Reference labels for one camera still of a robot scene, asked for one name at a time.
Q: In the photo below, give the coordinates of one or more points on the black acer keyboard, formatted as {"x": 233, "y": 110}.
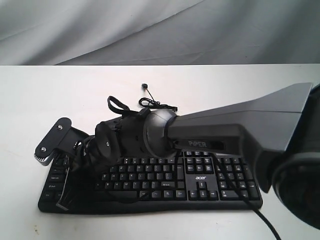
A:
{"x": 197, "y": 180}

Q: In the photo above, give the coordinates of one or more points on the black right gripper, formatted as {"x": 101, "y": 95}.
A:
{"x": 80, "y": 150}

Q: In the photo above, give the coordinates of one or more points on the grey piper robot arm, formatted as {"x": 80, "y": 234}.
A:
{"x": 277, "y": 135}

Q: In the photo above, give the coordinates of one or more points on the grey backdrop cloth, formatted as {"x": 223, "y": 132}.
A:
{"x": 159, "y": 32}

